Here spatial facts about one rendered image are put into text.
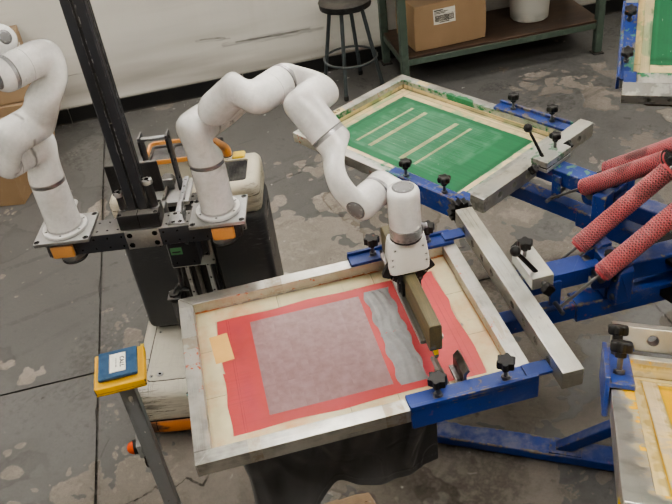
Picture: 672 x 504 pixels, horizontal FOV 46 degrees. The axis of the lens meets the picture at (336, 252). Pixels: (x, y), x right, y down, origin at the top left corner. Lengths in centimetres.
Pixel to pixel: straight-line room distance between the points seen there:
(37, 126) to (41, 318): 203
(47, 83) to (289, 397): 94
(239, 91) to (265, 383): 70
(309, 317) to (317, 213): 215
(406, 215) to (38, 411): 218
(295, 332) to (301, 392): 21
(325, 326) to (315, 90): 62
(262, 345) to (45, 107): 79
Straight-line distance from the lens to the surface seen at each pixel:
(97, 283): 409
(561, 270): 206
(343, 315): 208
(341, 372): 193
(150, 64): 562
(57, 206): 227
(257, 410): 188
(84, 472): 323
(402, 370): 191
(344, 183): 174
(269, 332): 207
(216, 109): 196
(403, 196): 173
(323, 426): 177
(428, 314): 178
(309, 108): 178
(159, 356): 312
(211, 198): 216
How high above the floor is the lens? 233
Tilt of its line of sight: 37 degrees down
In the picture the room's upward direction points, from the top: 8 degrees counter-clockwise
